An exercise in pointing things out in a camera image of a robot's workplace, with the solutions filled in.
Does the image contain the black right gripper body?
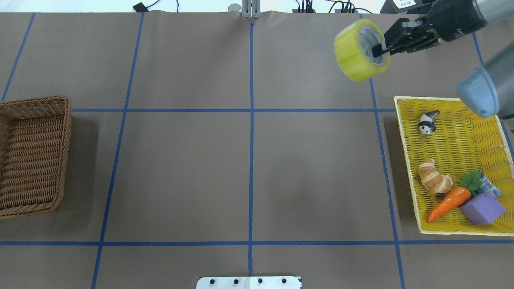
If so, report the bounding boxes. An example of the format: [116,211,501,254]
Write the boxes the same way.
[422,0,487,42]

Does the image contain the yellow tape roll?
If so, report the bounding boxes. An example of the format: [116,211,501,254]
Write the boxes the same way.
[334,19,390,82]

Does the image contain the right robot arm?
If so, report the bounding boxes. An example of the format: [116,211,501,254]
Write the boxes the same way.
[371,0,514,130]

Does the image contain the yellow woven basket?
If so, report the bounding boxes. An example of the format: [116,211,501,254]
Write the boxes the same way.
[394,96,514,237]

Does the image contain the brown wicker basket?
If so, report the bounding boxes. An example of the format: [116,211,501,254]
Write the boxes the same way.
[0,96,72,220]

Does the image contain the panda figurine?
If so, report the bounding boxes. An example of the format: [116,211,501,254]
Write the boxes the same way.
[418,110,440,135]

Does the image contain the toy croissant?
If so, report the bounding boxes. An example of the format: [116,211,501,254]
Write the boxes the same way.
[417,159,454,194]

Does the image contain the toy carrot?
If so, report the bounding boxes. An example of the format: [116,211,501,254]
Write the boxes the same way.
[426,170,483,222]

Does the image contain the small battery can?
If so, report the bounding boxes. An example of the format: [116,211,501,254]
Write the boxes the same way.
[477,173,502,199]

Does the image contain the purple foam block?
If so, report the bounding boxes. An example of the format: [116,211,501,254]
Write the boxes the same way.
[459,193,506,225]

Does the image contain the small black usb device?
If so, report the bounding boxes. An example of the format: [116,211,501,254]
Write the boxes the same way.
[133,2,149,13]

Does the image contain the aluminium frame post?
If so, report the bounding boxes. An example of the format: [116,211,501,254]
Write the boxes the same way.
[241,0,262,19]

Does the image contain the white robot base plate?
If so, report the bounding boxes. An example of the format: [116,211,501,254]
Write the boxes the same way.
[196,276,303,289]

